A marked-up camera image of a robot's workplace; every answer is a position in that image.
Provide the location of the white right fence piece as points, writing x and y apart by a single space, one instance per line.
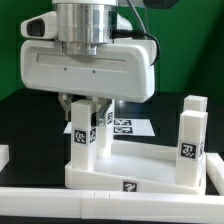
215 171

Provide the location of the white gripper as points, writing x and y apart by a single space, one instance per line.
122 70

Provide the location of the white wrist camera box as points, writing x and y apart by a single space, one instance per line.
40 27

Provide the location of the white desk top tray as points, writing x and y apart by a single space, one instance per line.
134 167

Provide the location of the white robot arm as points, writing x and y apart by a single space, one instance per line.
84 47

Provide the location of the white fence piece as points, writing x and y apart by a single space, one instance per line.
4 156
215 171

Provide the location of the marker sheet with tags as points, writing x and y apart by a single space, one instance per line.
130 127

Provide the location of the white front fence bar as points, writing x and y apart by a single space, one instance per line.
111 205

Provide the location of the white left fence piece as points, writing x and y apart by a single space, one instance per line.
4 156

